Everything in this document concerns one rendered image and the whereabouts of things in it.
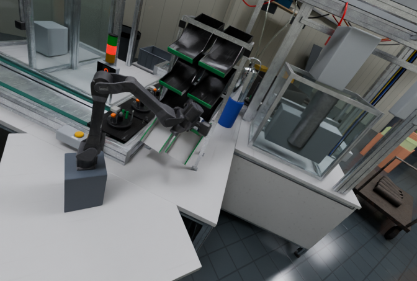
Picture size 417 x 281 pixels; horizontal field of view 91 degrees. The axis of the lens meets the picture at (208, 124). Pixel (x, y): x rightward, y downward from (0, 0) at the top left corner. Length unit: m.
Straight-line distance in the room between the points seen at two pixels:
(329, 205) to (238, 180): 0.76
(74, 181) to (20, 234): 0.25
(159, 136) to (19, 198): 0.63
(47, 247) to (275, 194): 1.58
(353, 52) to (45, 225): 1.87
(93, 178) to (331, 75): 1.55
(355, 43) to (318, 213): 1.36
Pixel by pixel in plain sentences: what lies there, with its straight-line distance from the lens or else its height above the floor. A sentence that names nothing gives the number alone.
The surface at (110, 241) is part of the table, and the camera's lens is 1.01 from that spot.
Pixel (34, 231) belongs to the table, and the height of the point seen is 0.86.
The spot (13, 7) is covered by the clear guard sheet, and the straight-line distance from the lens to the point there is 2.45.
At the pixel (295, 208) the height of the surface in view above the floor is 0.56.
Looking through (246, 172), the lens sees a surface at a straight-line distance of 1.84.
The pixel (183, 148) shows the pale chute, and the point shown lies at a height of 1.04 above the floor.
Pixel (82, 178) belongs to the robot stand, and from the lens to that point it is 0.93.
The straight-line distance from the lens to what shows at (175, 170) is 1.29.
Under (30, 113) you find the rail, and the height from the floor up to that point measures 0.92.
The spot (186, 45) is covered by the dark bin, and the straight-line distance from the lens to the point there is 1.03.
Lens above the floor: 1.76
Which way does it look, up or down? 29 degrees down
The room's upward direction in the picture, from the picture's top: 24 degrees clockwise
